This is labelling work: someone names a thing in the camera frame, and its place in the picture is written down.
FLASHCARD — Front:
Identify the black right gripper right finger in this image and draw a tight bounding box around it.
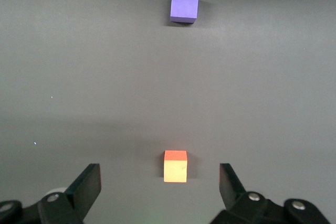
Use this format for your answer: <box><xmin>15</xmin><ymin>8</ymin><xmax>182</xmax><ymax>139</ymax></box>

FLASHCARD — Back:
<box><xmin>209</xmin><ymin>163</ymin><xmax>332</xmax><ymax>224</ymax></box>

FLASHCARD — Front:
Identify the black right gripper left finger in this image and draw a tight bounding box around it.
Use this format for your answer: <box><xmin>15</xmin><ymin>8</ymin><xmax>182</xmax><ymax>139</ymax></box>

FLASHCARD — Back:
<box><xmin>0</xmin><ymin>163</ymin><xmax>102</xmax><ymax>224</ymax></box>

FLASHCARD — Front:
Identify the orange foam block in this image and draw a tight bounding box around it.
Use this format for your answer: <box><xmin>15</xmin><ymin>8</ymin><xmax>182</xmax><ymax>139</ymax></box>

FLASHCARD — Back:
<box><xmin>163</xmin><ymin>150</ymin><xmax>188</xmax><ymax>183</ymax></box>

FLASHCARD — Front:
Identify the purple foam block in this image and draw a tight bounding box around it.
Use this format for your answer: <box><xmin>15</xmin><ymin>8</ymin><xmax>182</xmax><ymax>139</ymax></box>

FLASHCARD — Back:
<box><xmin>170</xmin><ymin>0</ymin><xmax>200</xmax><ymax>24</ymax></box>

